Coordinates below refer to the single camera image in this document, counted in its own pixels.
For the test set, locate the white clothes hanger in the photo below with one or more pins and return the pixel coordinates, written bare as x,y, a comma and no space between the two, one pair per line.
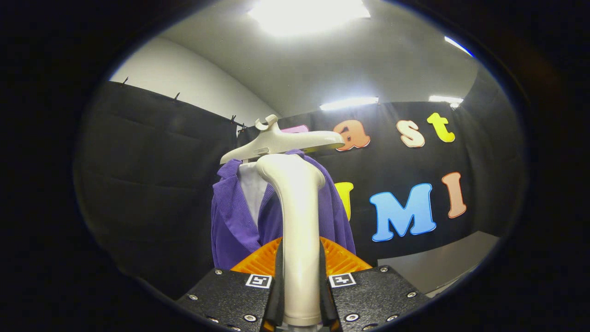
281,140

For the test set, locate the long strip ceiling light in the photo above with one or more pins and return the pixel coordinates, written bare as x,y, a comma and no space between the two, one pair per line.
349,102

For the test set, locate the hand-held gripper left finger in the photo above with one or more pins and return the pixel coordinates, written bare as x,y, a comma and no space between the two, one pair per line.
230,295

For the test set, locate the purple jacket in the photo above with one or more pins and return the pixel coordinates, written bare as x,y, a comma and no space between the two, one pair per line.
235,221

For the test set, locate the small ceiling light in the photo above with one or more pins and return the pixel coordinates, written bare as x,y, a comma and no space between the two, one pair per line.
445,99

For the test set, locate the large ceiling light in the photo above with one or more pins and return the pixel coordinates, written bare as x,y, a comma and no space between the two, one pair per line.
309,14

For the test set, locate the grey cabinet with dark top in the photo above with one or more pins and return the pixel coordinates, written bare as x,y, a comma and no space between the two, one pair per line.
438,263

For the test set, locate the white garment steamer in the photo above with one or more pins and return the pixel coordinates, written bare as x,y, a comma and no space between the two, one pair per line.
299,221

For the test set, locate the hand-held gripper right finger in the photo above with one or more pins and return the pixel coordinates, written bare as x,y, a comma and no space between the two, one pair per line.
368,295

